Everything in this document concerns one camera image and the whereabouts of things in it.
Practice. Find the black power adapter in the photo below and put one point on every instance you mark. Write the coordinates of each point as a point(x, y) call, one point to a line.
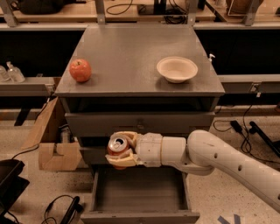
point(236, 126)

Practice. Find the red apple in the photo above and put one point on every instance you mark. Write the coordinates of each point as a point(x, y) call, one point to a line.
point(80, 70)

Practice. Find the red coke can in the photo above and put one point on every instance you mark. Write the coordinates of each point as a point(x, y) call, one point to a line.
point(118, 148)

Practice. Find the top grey drawer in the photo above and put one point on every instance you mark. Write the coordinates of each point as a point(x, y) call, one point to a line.
point(102, 124)

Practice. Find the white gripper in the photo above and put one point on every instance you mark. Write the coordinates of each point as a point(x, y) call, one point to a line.
point(149, 149)

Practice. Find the white pump bottle top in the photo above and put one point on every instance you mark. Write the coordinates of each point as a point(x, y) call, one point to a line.
point(211, 57)

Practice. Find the bottom grey drawer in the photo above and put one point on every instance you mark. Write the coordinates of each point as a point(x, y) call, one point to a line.
point(139, 195)

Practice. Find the black chair base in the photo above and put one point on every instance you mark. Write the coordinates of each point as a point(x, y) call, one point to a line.
point(11, 186)

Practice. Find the grey drawer cabinet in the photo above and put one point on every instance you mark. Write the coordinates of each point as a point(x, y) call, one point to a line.
point(125, 78)

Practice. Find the clear sanitizer bottle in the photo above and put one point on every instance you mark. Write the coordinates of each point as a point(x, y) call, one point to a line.
point(15, 73)

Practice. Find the cardboard box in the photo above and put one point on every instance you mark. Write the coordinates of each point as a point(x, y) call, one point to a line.
point(53, 154)

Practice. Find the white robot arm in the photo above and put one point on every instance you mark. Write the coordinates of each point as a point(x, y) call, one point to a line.
point(199, 154)

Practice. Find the white paper bowl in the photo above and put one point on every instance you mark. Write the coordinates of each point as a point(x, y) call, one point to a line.
point(177, 69)

